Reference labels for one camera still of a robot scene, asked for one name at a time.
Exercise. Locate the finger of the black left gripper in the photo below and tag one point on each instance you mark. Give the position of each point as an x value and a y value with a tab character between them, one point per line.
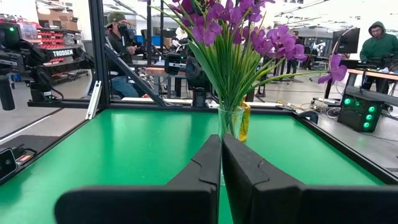
174	64

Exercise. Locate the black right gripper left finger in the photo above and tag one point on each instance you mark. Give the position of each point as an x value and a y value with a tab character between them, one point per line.
186	202

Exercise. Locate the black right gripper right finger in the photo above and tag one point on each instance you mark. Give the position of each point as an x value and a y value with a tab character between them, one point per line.
280	205

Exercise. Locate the neighbouring black robot arm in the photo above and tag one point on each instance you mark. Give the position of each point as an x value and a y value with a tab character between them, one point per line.
37	59

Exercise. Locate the clear glass vase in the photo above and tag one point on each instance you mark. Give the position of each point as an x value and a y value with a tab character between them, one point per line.
230	123

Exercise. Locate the yellow glass vase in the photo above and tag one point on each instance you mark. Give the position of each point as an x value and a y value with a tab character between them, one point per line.
245	121

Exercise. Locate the person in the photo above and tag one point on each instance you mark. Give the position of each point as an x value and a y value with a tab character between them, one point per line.
293	53
379	43
121	46

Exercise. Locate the green table mat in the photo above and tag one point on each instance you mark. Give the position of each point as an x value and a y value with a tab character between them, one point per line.
140	146

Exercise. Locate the computer tower with green lights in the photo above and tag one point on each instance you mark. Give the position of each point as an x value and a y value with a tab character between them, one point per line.
360	112

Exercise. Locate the black monitor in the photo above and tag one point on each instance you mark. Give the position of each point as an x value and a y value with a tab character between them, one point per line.
345	40

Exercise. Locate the wooden top workbench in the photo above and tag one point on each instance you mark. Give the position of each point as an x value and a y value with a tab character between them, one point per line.
373	74

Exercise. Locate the black diagonal frame strut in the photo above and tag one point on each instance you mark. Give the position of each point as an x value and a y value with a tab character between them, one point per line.
133	74

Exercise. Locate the black vertical frame post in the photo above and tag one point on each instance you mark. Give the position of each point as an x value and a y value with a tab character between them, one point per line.
99	53

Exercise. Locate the black table frame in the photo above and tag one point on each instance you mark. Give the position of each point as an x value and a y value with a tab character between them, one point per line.
342	146

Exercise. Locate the silver frame bracket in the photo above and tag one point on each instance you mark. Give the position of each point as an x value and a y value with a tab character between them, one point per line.
94	99

